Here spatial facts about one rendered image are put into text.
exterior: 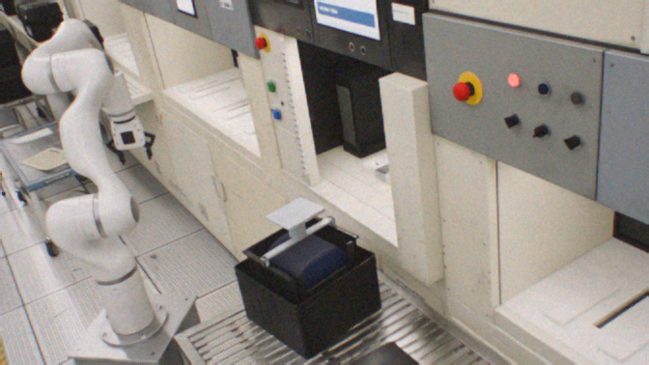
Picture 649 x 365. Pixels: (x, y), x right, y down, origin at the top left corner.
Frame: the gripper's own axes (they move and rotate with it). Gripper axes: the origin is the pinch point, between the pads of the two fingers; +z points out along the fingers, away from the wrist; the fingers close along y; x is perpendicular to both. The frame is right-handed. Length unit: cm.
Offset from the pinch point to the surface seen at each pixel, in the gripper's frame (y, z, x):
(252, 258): 38, 3, -72
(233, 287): 13, 101, 56
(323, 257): 56, 4, -76
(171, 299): 10, 25, -52
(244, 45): 45, -31, 6
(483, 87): 93, -42, -97
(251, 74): 44.8, -20.0, 7.2
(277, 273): 44, 3, -81
